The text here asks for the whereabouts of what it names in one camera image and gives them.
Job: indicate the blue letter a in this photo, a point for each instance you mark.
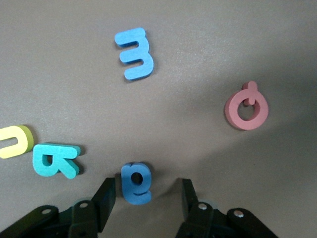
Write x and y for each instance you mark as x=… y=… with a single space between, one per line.
x=127 y=191

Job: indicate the blue letter E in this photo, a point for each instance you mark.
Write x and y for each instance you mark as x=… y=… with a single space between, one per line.
x=146 y=54

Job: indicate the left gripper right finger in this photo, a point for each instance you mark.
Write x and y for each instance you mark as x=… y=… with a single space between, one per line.
x=195 y=220

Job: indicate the red letter Q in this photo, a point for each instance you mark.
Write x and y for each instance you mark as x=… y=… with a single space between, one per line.
x=262 y=111

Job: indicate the teal letter R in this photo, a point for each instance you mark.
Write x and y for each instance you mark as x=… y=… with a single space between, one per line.
x=62 y=152

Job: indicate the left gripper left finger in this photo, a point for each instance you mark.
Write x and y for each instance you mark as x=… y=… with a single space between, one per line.
x=81 y=220

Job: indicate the yellow letter u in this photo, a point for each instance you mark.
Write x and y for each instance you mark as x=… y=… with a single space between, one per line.
x=22 y=141

